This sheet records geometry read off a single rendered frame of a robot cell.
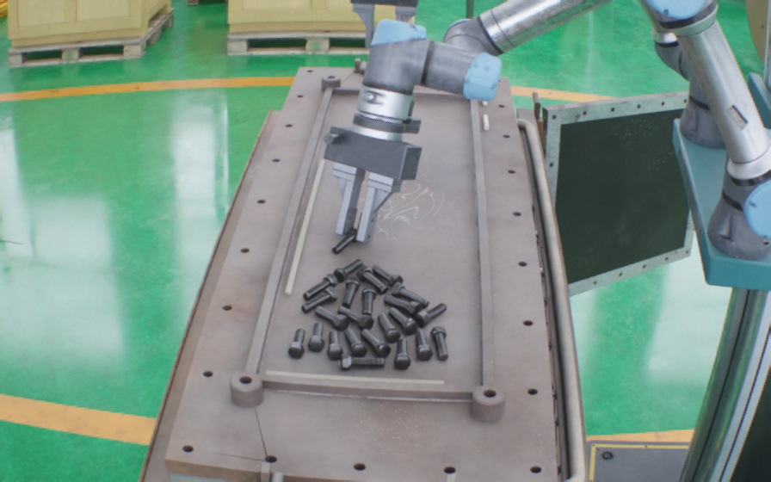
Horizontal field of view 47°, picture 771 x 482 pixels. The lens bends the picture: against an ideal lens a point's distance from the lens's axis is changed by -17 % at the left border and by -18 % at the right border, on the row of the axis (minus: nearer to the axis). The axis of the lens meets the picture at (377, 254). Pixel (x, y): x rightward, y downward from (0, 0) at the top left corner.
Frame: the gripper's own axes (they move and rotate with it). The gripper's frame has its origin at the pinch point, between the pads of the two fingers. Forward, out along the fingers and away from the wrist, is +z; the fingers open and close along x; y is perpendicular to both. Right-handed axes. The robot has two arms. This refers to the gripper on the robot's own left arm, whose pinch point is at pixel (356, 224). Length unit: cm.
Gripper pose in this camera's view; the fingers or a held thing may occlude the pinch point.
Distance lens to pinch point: 155.0
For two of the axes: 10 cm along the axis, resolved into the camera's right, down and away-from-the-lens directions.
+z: -2.1, 9.6, 2.0
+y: -4.9, 0.7, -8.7
